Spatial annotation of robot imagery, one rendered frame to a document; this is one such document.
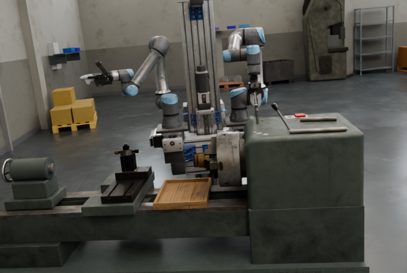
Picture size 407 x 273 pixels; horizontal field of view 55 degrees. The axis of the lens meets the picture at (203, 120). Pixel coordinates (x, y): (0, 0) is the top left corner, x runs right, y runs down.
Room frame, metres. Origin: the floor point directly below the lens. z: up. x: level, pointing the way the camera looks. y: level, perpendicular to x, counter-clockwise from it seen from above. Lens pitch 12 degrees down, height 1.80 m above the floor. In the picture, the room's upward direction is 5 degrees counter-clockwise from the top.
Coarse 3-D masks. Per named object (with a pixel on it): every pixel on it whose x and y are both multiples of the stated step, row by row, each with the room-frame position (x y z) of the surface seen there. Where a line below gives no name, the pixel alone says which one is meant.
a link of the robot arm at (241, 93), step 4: (236, 88) 2.81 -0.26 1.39; (240, 88) 2.76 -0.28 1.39; (244, 88) 2.73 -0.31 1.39; (232, 92) 2.74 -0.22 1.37; (236, 92) 2.71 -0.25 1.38; (240, 92) 2.71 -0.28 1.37; (244, 92) 2.72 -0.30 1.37; (232, 96) 2.73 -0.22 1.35; (236, 96) 2.71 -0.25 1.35; (240, 96) 2.71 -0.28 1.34; (244, 96) 2.70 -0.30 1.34; (232, 100) 2.74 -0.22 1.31; (236, 100) 2.71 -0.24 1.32; (240, 100) 2.71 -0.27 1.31; (244, 100) 2.70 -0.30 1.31; (248, 100) 2.70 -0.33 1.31; (232, 104) 2.74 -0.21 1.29; (236, 104) 2.71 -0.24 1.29; (240, 104) 2.71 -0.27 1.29; (244, 104) 2.72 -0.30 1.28; (248, 104) 2.72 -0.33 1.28
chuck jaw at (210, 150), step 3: (213, 138) 2.21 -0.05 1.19; (213, 141) 2.20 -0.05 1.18; (210, 144) 2.19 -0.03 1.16; (213, 144) 2.19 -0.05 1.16; (210, 147) 2.18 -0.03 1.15; (213, 147) 2.18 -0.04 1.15; (207, 150) 2.17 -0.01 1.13; (210, 150) 2.17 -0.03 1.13; (213, 150) 2.17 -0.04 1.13; (207, 153) 2.16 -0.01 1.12; (210, 153) 2.16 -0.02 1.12; (213, 153) 2.16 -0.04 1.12
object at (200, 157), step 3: (201, 153) 2.17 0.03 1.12; (204, 153) 2.15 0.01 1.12; (195, 156) 2.15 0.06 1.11; (198, 156) 2.14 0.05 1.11; (201, 156) 2.14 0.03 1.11; (204, 156) 2.14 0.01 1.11; (207, 156) 2.14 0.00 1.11; (195, 159) 2.13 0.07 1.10; (198, 159) 2.13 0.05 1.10; (201, 159) 2.12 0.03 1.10; (195, 162) 2.13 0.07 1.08; (198, 162) 2.12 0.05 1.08; (201, 162) 2.12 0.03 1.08; (195, 165) 2.13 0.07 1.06; (198, 165) 2.13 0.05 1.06; (201, 165) 2.12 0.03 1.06
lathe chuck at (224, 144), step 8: (216, 136) 2.11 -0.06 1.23; (224, 136) 2.10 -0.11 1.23; (232, 136) 2.09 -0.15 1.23; (216, 144) 2.05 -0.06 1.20; (224, 144) 2.04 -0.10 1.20; (232, 144) 2.04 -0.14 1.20; (216, 152) 2.02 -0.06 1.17; (224, 152) 2.01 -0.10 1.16; (232, 152) 2.01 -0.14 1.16; (224, 160) 2.00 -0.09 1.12; (232, 160) 1.99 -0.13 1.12; (224, 168) 1.99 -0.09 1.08; (232, 168) 1.99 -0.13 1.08; (224, 176) 2.00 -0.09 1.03; (232, 176) 1.99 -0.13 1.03; (224, 184) 2.03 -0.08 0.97; (232, 184) 2.03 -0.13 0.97
